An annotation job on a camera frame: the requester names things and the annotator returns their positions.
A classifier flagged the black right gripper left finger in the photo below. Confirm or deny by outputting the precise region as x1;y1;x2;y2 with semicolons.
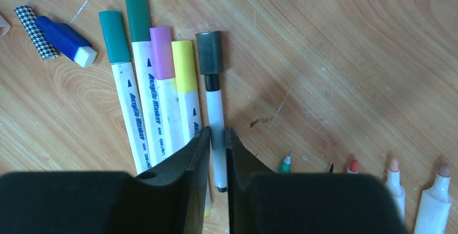
1;127;211;233

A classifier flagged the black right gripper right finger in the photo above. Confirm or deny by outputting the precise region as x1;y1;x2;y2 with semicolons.
225;128;407;233

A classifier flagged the clear green gel pen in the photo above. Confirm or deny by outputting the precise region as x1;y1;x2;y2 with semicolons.
277;151;291;173

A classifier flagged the dark green capped marker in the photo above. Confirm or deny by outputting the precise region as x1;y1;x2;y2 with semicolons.
125;0;166;166

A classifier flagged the beige capped white marker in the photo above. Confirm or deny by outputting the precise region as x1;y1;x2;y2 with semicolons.
385;157;406;223

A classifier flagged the yellow capped white marker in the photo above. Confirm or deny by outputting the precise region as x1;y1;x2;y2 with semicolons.
171;39;212;218

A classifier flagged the pink capped white marker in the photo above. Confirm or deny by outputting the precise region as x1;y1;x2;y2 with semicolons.
150;26;184;157

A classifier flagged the black capped white marker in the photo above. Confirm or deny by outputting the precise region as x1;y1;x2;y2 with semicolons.
195;31;227;192

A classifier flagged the brown capped white marker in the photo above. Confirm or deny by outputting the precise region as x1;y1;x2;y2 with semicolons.
414;163;453;233

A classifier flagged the blue pen cap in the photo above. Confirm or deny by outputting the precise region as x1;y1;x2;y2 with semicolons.
35;16;97;68

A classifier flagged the houndstooth pen cap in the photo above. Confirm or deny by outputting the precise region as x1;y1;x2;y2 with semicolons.
14;5;59;60

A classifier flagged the beige marker cap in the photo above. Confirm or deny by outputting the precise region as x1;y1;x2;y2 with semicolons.
0;15;11;37

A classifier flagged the teal capped white marker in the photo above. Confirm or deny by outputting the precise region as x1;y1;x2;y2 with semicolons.
98;10;151;174

